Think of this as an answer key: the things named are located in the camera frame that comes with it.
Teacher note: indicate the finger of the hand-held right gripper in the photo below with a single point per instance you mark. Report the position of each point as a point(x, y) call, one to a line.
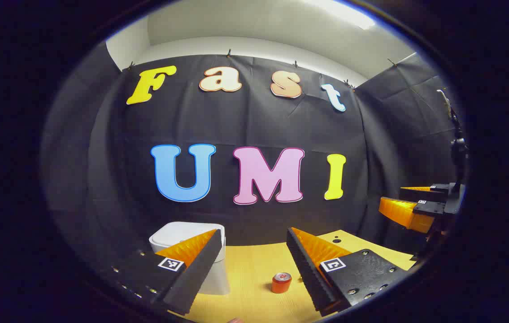
point(404, 213)
point(429, 194)

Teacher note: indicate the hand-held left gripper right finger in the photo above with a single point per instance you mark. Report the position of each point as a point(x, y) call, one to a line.
point(308, 269)

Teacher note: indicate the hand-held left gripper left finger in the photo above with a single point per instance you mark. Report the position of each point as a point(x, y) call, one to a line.
point(198, 269)

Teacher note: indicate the red pop can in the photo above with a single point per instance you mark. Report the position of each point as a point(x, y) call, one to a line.
point(280, 283)

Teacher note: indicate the white desktop garbage bin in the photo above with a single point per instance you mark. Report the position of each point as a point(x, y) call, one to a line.
point(169, 234)

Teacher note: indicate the wooden desktop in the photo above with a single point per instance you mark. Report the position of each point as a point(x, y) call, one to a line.
point(254, 269)

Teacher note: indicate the black backdrop cloth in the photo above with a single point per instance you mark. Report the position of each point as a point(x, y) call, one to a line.
point(236, 125)

